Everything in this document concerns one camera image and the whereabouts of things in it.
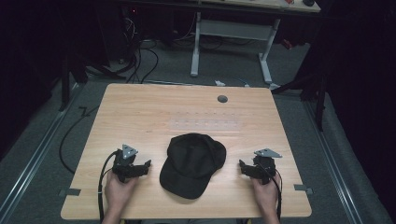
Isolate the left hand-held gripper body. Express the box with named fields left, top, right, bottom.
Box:
left=111, top=144, right=139, bottom=184

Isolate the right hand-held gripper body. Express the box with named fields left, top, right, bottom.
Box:
left=252, top=147, right=283, bottom=185

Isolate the black baseball cap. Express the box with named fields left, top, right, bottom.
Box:
left=159, top=133, right=227, bottom=200

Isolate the person's left hand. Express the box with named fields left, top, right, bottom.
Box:
left=104, top=171, right=138, bottom=216

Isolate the person's right hand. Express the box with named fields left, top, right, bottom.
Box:
left=251, top=173, right=281, bottom=216

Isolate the grey tape strip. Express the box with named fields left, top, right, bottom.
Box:
left=58, top=188, right=82, bottom=197
left=293, top=183, right=314, bottom=196

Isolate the black stand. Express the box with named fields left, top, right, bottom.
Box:
left=272, top=73, right=328, bottom=132
left=58, top=49, right=90, bottom=112

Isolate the white-framed background desk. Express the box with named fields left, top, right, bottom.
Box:
left=190, top=0, right=321, bottom=86

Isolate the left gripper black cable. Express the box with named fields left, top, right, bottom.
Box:
left=97, top=149, right=120, bottom=223

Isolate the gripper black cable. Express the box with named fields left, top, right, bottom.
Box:
left=260, top=162, right=283, bottom=221
left=97, top=149, right=120, bottom=223

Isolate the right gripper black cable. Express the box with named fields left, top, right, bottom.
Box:
left=260, top=162, right=283, bottom=221

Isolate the black floor cable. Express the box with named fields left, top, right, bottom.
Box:
left=58, top=105, right=101, bottom=175

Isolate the metal floor rail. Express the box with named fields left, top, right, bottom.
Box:
left=0, top=83, right=83, bottom=220
left=303, top=99, right=364, bottom=224

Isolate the bundle of black cables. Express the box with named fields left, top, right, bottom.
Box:
left=122, top=17, right=160, bottom=85

